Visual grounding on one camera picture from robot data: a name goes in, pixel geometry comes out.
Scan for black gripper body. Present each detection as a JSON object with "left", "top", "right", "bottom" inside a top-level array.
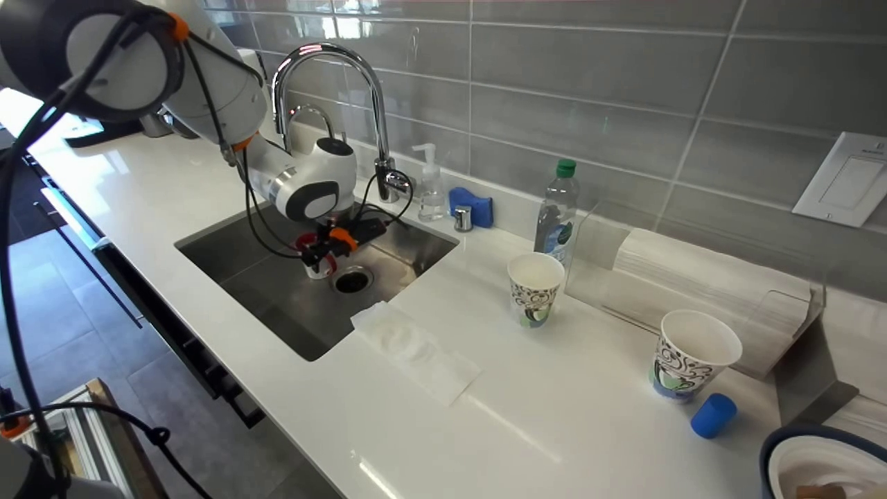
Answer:
[{"left": 296, "top": 224, "right": 358, "bottom": 276}]

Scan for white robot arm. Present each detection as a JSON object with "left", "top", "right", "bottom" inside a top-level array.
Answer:
[{"left": 0, "top": 0, "right": 358, "bottom": 272}]

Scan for stainless steel sink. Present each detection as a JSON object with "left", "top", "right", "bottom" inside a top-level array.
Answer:
[{"left": 176, "top": 206, "right": 458, "bottom": 359}]

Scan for chrome gooseneck faucet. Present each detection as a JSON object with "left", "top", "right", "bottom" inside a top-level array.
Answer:
[{"left": 269, "top": 41, "right": 416, "bottom": 200}]

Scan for clear soap dispenser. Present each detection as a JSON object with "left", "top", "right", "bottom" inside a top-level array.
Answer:
[{"left": 416, "top": 140, "right": 445, "bottom": 222}]

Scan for blue sponge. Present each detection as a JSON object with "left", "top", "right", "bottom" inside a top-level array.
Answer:
[{"left": 449, "top": 185, "right": 494, "bottom": 232}]

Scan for patterned paper cup left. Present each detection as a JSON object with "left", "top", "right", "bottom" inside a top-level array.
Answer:
[{"left": 508, "top": 251, "right": 564, "bottom": 326}]

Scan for patterned paper cup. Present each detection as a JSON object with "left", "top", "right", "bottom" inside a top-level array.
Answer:
[
  {"left": 649, "top": 307, "right": 742, "bottom": 400},
  {"left": 508, "top": 251, "right": 564, "bottom": 326}
]

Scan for green capped water bottle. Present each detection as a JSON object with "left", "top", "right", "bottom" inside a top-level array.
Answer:
[{"left": 535, "top": 159, "right": 578, "bottom": 262}]

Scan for white folded towel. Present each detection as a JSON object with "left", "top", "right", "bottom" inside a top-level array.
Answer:
[{"left": 601, "top": 231, "right": 824, "bottom": 378}]

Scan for patterned paper cup right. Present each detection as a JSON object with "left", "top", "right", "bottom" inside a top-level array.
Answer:
[{"left": 649, "top": 307, "right": 742, "bottom": 400}]

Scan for blue cylindrical cap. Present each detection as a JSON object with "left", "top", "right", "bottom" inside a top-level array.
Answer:
[{"left": 689, "top": 393, "right": 736, "bottom": 438}]

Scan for grey metal stand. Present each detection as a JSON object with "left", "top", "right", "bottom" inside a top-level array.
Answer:
[{"left": 772, "top": 289, "right": 858, "bottom": 423}]

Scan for blue rimmed white bowl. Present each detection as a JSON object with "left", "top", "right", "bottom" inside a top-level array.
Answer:
[{"left": 760, "top": 423, "right": 887, "bottom": 499}]

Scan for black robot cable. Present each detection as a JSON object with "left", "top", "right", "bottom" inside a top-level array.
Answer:
[{"left": 0, "top": 7, "right": 217, "bottom": 499}]

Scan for white wall outlet plate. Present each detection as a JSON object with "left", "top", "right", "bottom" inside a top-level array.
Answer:
[{"left": 792, "top": 131, "right": 887, "bottom": 228}]

